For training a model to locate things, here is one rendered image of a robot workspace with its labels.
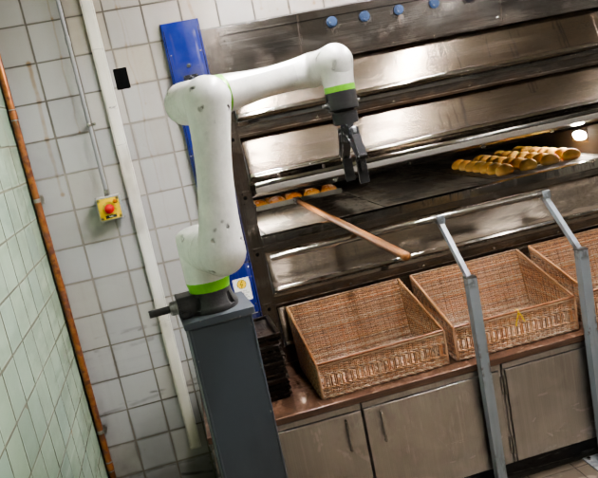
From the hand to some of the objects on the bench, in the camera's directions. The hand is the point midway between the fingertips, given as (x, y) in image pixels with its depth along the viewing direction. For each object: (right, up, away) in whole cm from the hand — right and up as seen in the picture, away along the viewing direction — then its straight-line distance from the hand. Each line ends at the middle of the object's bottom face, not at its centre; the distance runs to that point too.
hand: (357, 177), depth 209 cm
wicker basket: (+13, -72, +92) cm, 118 cm away
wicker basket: (+129, -45, +112) cm, 176 cm away
